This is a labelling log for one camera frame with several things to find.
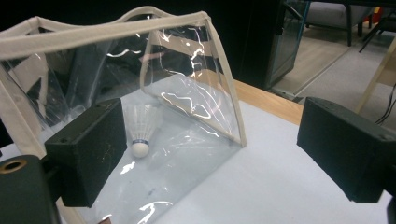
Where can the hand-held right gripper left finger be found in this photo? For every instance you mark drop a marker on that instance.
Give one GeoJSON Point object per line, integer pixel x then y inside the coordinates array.
{"type": "Point", "coordinates": [90, 149]}

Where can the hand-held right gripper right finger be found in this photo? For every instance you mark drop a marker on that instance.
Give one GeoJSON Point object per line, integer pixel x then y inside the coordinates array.
{"type": "Point", "coordinates": [348, 149]}

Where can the white feather shuttlecock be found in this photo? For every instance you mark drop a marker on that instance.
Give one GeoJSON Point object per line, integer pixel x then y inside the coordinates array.
{"type": "Point", "coordinates": [141, 130]}

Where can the clear plastic bag beige trim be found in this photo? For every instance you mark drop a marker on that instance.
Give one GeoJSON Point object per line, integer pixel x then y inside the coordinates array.
{"type": "Point", "coordinates": [186, 102]}

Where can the wooden table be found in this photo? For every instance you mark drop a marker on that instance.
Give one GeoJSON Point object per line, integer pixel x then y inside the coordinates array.
{"type": "Point", "coordinates": [271, 104]}

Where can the black cabinet with glass side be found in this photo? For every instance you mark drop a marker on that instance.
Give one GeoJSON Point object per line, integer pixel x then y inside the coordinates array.
{"type": "Point", "coordinates": [277, 43]}

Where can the dark chair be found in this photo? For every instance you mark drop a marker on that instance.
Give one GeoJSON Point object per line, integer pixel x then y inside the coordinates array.
{"type": "Point", "coordinates": [336, 15]}

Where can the light wooden frame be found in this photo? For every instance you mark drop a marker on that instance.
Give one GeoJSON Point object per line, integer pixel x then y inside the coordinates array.
{"type": "Point", "coordinates": [375, 77]}

